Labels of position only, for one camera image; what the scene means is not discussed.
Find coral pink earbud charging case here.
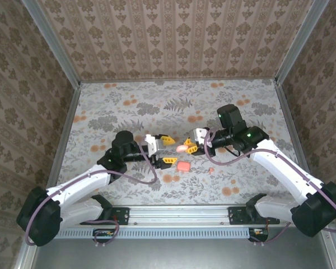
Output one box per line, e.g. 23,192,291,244
176,160,191,173

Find floral patterned table cover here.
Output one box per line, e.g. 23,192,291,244
50,78,311,207

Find black connector board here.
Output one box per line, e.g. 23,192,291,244
248,227,270,243
92,228,117,244

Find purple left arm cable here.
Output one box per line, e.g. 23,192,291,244
25,144,159,247

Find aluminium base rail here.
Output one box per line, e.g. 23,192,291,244
106,205,292,226

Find aluminium side rail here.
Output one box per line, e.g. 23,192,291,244
46,84,82,194
274,81,321,202

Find grey slotted cable duct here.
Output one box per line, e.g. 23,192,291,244
57,227,250,239

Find aluminium corner post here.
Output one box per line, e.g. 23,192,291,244
21,0,81,88
274,0,330,85

